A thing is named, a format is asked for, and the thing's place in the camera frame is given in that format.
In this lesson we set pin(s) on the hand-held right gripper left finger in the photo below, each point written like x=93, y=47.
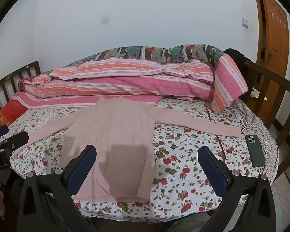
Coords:
x=83, y=166

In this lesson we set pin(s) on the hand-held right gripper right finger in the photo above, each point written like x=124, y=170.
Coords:
x=211, y=168

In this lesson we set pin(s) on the pink knit sweater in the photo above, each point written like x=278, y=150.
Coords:
x=123, y=130

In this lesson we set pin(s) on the red pillow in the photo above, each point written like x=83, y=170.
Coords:
x=9, y=112

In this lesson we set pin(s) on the floral bedsheet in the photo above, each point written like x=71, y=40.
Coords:
x=183, y=162

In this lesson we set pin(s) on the smartphone in dark case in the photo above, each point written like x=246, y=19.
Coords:
x=255, y=152

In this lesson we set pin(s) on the red floral cloth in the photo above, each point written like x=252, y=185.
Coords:
x=26, y=81

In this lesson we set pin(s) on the dark wooden headboard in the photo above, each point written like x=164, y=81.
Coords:
x=26, y=69

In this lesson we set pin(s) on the pink orange striped quilt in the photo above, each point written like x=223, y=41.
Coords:
x=135, y=82

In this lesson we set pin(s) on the dark wooden footboard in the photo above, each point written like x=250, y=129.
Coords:
x=280, y=82

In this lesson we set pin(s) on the dark cloth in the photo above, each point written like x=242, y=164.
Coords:
x=236, y=55

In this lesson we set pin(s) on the multicoloured floral quilt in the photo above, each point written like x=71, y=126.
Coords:
x=164, y=52

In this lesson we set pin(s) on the orange wooden door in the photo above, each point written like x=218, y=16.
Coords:
x=275, y=29

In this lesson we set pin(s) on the white light switch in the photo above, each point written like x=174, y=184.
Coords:
x=245, y=22

